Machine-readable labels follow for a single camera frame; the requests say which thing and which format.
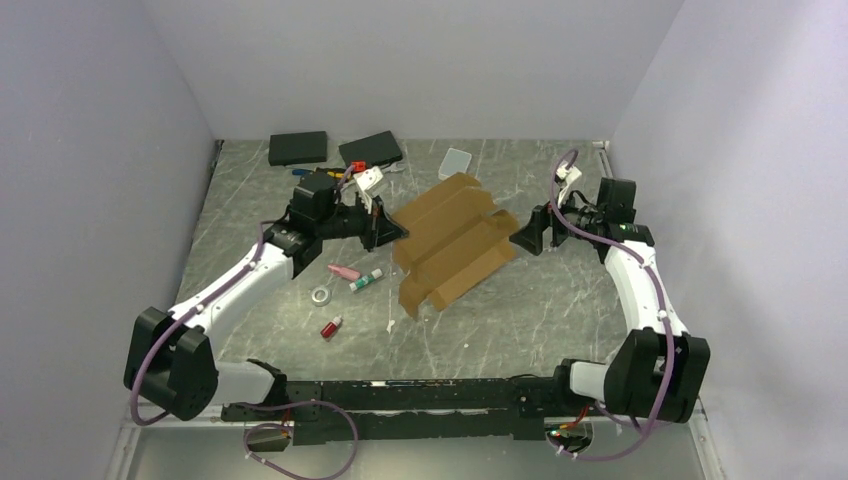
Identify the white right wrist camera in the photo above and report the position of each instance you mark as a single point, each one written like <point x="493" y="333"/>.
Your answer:
<point x="565" y="179"/>

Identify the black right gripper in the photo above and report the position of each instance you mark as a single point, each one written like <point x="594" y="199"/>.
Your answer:
<point x="530" y="238"/>

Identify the small red bottle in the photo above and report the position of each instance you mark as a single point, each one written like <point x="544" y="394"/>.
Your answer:
<point x="331" y="328"/>

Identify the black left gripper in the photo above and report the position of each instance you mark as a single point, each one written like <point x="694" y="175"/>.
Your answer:
<point x="378" y="228"/>

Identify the silver wrench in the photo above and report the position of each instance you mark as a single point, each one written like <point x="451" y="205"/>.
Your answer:
<point x="394" y="168"/>

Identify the black flat box right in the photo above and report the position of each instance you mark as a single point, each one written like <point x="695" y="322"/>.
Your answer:
<point x="381" y="149"/>

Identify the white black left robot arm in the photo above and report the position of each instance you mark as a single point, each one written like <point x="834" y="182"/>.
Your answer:
<point x="171" y="366"/>

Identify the silver tape roll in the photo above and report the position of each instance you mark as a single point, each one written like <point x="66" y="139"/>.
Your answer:
<point x="320" y="296"/>

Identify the black flat box left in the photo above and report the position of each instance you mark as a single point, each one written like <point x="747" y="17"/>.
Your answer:
<point x="298" y="148"/>

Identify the pink plastic tube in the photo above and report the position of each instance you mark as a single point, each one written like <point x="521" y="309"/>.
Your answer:
<point x="344" y="272"/>

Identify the brown cardboard paper box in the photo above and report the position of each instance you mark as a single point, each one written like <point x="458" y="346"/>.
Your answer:
<point x="457" y="237"/>

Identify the translucent white plastic container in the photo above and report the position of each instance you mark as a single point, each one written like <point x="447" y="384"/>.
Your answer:
<point x="454" y="161"/>

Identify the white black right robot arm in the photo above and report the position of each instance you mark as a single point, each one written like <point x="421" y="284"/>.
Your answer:
<point x="658" y="369"/>

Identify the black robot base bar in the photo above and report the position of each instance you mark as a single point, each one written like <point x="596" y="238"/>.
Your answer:
<point x="521" y="407"/>

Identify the aluminium frame rail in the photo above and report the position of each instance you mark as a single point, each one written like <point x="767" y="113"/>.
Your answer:
<point x="126" y="450"/>

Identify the green white glue stick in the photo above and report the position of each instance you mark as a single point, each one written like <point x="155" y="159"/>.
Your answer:
<point x="366" y="280"/>

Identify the black flat box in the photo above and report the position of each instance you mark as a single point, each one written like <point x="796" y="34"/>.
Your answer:
<point x="381" y="149"/>
<point x="298" y="148"/>

